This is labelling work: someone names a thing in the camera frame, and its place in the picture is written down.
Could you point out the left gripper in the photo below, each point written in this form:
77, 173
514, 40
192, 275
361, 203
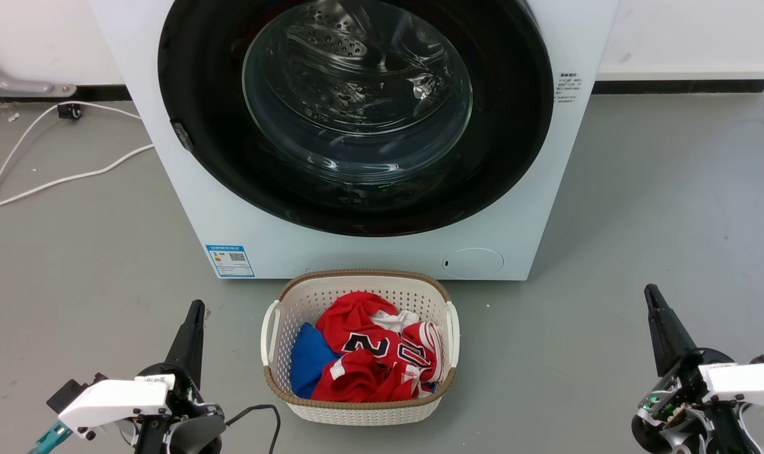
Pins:
192, 410

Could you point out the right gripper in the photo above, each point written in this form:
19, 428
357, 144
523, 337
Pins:
684, 378

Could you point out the black round glass washer door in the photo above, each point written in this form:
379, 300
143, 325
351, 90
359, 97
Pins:
199, 164

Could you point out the white front-load washing machine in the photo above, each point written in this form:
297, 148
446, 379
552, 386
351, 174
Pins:
356, 255

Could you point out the blue energy label sticker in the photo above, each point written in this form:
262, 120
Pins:
230, 261

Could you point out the blue cloth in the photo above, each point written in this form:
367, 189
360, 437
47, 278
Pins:
309, 359

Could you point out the black left wrist connector block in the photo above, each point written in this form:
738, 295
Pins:
66, 394

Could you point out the red basketball jersey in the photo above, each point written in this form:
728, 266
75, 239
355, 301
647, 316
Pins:
356, 315

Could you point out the white plastic laundry basket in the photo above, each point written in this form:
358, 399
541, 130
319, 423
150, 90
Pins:
356, 413

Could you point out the white garment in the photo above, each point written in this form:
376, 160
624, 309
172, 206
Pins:
391, 321

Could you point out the round white filter cover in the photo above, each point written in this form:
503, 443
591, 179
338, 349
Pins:
473, 263

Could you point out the small printed text sticker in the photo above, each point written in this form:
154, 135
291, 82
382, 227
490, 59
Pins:
568, 87

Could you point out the grey drain pipe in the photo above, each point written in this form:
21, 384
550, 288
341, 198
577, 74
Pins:
28, 86

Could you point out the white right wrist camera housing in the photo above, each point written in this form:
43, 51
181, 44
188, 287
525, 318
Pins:
747, 381

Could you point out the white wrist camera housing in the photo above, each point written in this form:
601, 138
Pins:
747, 381
113, 400

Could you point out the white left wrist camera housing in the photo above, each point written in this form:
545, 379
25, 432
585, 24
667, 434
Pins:
113, 400

